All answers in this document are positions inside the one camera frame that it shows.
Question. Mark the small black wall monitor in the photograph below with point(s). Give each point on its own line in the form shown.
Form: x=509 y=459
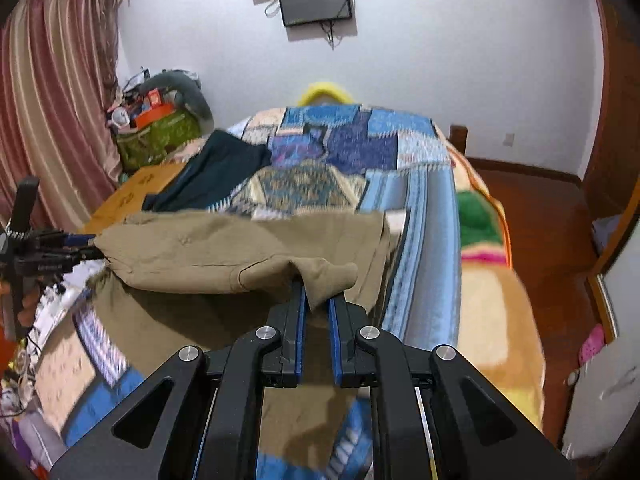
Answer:
x=315 y=2

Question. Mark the khaki pants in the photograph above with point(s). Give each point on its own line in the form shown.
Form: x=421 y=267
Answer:
x=200 y=250

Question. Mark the orange box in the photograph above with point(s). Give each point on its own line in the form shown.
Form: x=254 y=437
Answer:
x=152 y=110

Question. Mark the white appliance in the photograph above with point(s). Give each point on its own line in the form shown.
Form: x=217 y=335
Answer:
x=600 y=400

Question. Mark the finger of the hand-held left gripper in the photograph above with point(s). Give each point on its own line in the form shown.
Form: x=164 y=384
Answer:
x=70 y=261
x=65 y=239

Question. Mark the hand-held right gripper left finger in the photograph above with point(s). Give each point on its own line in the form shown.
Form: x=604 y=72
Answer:
x=300 y=332

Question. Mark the yellow pillow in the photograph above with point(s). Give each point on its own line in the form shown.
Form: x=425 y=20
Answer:
x=325 y=91

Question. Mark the grey plush toy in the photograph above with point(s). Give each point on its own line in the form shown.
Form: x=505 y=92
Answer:
x=192 y=95

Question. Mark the wooden bed post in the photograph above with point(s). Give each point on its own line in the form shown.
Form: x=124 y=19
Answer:
x=457 y=140

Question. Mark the orange yellow fleece blanket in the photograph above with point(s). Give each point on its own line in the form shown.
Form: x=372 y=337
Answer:
x=492 y=310

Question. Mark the dark green garment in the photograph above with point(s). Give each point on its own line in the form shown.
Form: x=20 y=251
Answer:
x=215 y=170

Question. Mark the wall socket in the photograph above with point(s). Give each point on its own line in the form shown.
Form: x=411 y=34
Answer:
x=509 y=139

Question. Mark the person's left hand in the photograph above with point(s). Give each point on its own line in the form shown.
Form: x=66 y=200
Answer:
x=29 y=305

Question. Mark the blue patchwork blanket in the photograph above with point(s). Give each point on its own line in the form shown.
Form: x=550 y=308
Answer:
x=330 y=160

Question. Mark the pink striped curtain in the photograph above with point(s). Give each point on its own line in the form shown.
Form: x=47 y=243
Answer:
x=55 y=85

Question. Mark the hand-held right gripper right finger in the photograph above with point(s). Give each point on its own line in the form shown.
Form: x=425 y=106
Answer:
x=334 y=335

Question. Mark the green patterned bag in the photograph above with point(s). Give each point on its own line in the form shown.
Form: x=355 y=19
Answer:
x=160 y=137

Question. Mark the cardboard box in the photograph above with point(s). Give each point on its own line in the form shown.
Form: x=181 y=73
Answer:
x=130 y=195

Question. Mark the pink slipper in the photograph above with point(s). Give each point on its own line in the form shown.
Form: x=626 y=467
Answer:
x=592 y=345

